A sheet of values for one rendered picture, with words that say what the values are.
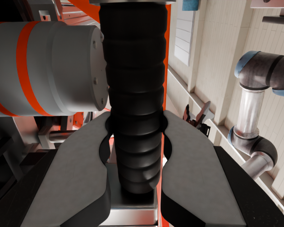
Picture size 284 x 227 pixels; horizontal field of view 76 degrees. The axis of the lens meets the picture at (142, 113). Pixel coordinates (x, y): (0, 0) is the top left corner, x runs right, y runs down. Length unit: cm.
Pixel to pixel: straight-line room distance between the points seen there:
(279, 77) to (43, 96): 72
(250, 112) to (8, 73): 88
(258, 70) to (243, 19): 492
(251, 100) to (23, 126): 82
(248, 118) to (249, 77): 22
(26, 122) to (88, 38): 21
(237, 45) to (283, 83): 501
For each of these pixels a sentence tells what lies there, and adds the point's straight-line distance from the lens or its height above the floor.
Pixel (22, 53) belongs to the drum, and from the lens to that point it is 27.
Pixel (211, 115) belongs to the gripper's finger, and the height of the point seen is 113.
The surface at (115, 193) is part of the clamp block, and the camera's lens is 17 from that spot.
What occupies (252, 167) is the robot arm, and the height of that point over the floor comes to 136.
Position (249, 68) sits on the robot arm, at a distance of 83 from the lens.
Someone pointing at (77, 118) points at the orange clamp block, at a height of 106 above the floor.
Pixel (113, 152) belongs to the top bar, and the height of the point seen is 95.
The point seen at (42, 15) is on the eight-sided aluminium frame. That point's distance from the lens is 58.
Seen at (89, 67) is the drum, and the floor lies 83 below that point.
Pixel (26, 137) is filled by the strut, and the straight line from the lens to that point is 40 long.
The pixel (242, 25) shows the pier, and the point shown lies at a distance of 572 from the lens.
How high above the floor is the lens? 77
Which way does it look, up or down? 30 degrees up
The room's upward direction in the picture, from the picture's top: 179 degrees clockwise
